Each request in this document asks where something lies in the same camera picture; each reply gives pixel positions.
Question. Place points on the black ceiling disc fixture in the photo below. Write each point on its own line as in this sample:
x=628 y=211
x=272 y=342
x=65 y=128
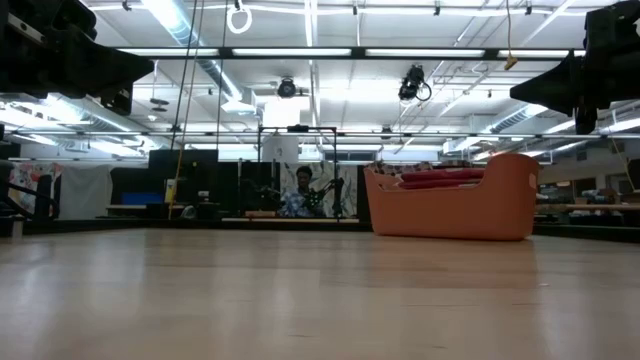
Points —
x=159 y=101

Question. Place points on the black tabletop robot arm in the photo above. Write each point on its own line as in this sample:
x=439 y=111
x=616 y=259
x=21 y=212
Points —
x=260 y=192
x=335 y=192

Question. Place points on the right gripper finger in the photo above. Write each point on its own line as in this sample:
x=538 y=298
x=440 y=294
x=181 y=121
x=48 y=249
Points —
x=586 y=120
x=555 y=87

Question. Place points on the LED light bar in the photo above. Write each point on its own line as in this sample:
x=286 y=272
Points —
x=357 y=52

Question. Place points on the thin horizontal metal bar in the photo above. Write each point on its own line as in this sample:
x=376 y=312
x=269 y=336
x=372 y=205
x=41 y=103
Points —
x=450 y=135

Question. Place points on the polka dot fabric item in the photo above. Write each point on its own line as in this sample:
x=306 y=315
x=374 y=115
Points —
x=390 y=166

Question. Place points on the white panel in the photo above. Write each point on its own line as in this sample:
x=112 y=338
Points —
x=280 y=149

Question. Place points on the black curved railing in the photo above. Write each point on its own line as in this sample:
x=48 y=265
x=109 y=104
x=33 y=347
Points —
x=45 y=200

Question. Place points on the round black ceiling spotlight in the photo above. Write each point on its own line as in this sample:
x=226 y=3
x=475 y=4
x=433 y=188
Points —
x=286 y=88

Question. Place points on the leaf patterned backdrop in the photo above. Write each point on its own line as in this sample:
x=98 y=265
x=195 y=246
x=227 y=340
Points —
x=347 y=172

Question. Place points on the floral patterned cloth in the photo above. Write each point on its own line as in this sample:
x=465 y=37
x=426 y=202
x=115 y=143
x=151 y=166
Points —
x=30 y=175

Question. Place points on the wooden desk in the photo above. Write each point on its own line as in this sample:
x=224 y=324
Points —
x=590 y=206

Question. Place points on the blue box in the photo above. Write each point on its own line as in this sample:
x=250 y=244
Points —
x=141 y=198

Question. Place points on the black desk device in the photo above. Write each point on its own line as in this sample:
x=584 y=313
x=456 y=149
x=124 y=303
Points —
x=206 y=207

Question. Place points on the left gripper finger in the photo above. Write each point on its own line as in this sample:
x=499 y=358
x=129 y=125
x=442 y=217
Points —
x=119 y=102
x=122 y=70

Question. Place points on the white hanging cloth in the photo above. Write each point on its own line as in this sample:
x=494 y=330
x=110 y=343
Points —
x=85 y=192

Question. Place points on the person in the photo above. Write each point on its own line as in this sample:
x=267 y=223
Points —
x=300 y=197

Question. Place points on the orange plastic basket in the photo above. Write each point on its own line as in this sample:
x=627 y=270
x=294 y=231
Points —
x=450 y=212

